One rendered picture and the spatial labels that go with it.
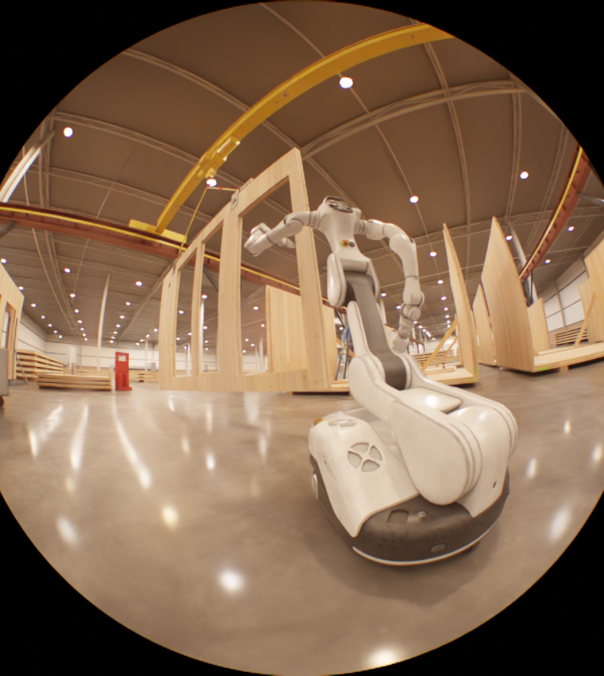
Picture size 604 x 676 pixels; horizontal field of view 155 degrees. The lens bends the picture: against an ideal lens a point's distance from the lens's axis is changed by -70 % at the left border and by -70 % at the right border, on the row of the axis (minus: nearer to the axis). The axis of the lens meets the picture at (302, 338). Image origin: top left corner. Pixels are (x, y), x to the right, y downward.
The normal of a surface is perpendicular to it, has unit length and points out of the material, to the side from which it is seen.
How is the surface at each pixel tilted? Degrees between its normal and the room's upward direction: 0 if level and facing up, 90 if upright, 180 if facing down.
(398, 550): 89
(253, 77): 180
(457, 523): 51
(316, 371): 90
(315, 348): 90
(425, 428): 86
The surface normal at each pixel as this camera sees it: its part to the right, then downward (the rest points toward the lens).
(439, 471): -0.97, 0.02
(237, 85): 0.06, 0.99
